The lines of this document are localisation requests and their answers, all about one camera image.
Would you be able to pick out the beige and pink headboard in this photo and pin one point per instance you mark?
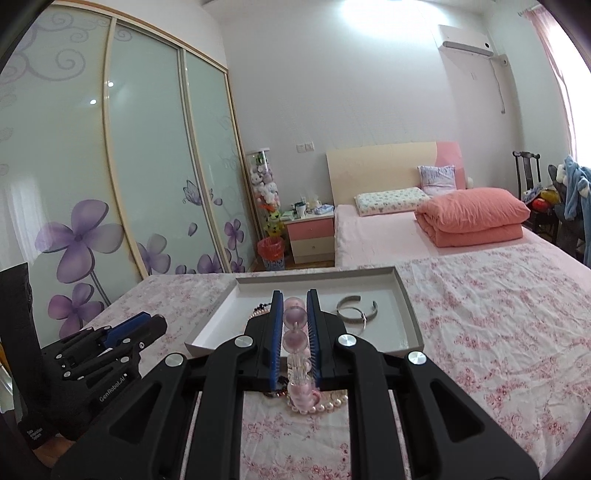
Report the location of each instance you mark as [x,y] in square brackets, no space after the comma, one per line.
[378,168]

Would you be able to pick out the red trash bin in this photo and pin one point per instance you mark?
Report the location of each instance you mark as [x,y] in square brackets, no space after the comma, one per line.
[271,254]

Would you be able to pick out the floral pink bedsheet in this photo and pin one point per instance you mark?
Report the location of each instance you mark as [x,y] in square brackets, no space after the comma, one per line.
[485,346]

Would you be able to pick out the white air conditioner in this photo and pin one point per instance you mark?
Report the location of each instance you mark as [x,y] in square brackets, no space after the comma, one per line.
[464,39]

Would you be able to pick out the pink curtain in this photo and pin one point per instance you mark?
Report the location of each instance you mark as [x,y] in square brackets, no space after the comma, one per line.
[554,55]

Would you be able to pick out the thin silver bangle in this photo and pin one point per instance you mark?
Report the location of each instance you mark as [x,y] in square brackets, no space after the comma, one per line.
[368,326]

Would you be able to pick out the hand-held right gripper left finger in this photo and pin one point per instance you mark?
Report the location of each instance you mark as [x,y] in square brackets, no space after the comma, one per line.
[277,332]

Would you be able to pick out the pink and cream nightstand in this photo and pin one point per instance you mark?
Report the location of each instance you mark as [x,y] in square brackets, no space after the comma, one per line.
[309,240]

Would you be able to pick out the wide silver cuff bangle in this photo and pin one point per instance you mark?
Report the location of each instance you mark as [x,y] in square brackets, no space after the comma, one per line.
[351,317]

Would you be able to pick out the grey cardboard tray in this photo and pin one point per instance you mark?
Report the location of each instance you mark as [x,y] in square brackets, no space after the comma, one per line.
[323,286]

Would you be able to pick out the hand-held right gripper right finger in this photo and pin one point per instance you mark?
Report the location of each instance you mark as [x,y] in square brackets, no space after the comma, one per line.
[314,332]

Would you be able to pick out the pink bed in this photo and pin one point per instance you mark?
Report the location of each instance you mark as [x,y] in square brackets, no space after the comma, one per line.
[369,235]

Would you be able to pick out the white patterned pillow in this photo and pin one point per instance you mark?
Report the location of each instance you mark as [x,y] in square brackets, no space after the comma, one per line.
[390,201]

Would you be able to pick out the floral sliding door wardrobe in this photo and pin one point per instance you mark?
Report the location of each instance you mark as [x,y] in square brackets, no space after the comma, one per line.
[147,138]

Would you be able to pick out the dark wooden chair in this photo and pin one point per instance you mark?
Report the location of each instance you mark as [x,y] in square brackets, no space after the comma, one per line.
[526,170]

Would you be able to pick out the small purple pillow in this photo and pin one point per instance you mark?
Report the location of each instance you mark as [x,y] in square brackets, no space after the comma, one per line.
[436,180]

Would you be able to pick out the white wall switch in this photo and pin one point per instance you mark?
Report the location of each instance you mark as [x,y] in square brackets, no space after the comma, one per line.
[305,146]

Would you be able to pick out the air conditioner pipe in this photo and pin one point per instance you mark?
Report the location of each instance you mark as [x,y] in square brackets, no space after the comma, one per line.
[501,87]

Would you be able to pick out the white mug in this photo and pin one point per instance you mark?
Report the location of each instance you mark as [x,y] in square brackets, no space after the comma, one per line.
[300,211]

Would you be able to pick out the blue fleece robe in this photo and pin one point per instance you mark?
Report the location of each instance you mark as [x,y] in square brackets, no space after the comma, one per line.
[577,184]

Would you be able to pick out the plush toy display tower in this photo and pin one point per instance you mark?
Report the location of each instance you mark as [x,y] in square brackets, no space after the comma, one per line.
[265,189]

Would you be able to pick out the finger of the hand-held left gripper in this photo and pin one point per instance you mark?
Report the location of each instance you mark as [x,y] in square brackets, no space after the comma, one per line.
[129,323]
[150,330]

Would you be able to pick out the folded orange quilt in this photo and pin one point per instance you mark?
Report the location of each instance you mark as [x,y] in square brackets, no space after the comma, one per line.
[475,217]

